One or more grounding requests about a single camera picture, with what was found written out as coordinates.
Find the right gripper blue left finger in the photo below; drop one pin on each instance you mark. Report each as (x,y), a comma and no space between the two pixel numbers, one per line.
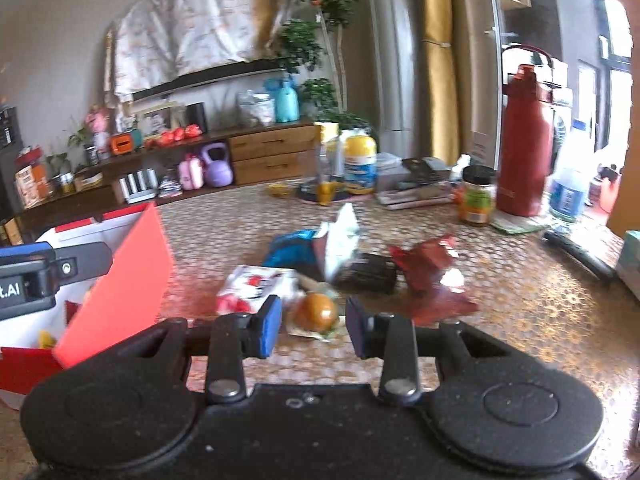
(234,338)

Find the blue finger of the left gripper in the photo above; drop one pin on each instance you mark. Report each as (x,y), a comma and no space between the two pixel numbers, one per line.
(27,253)

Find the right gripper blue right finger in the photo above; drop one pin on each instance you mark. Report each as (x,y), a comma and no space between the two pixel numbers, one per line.
(391,338)

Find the red snack bag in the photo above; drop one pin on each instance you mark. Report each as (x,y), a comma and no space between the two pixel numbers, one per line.
(436,286)

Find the white red jelly pouch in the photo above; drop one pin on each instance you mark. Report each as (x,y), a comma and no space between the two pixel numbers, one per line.
(248,287)

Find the black snack packet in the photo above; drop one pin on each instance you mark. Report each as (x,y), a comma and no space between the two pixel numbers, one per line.
(366,272)

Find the braised egg packet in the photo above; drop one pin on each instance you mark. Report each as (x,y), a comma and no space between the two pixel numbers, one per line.
(317,313)

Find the blue snack bag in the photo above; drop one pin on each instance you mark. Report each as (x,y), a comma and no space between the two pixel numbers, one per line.
(291,250)

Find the yellow candy wrapper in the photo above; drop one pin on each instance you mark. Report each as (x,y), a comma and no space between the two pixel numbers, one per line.
(280,190)

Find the stack of books and boxes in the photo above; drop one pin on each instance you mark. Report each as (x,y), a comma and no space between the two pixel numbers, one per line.
(405,183)

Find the glass jar with black lid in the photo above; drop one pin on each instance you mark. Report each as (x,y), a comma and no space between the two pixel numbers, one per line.
(477,194)

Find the purple kettlebell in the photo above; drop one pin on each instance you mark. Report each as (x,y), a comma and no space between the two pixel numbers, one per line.
(217,166)

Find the green coaster mat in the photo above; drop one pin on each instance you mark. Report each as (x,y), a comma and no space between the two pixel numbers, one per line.
(515,225)

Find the yellow clear snack bag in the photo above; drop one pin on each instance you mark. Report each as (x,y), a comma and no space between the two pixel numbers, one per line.
(328,181)

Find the framed photo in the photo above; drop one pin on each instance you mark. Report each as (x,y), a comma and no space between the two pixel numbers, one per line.
(155,120)

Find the yellow lid vitamin bottle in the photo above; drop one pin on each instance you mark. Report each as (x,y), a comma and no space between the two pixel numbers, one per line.
(360,173)

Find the wooden drawer cabinet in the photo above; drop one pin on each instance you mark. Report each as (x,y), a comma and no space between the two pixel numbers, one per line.
(273,154)

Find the black speaker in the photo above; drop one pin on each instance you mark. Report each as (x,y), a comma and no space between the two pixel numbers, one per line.
(196,116)

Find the clear bag of items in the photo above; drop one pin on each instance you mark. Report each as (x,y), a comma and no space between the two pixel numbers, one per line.
(256,109)

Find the red thermos bottle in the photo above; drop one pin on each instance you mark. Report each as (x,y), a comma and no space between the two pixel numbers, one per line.
(526,143)

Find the teal bottle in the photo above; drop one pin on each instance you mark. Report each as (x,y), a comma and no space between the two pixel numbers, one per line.
(286,102)

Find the tissue box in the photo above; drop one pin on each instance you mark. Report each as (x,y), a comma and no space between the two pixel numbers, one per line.
(628,265)

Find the clear plastic water bottle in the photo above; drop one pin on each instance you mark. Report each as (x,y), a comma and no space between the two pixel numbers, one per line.
(573,172)

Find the floral cloth cover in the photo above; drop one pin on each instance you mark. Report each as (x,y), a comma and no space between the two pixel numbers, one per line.
(158,41)

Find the green potted tree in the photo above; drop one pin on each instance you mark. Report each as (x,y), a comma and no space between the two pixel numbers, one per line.
(312,40)

